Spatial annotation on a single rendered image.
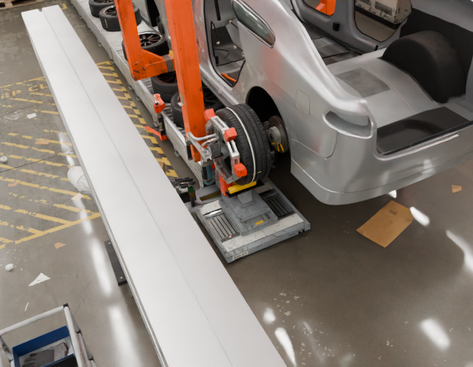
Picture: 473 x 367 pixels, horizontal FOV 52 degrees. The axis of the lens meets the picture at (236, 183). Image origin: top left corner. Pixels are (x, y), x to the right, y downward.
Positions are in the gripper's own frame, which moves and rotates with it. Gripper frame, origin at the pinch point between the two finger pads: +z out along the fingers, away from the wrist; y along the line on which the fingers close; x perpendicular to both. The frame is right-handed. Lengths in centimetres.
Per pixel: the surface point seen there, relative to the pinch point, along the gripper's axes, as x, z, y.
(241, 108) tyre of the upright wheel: -60, 40, 4
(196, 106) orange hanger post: -46, 21, 43
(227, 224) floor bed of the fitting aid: 55, 44, 0
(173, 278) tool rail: -177, -157, -266
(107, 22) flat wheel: 5, 92, 484
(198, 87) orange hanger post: -63, 21, 43
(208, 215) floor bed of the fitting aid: 55, 36, 19
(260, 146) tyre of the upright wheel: -41, 42, -28
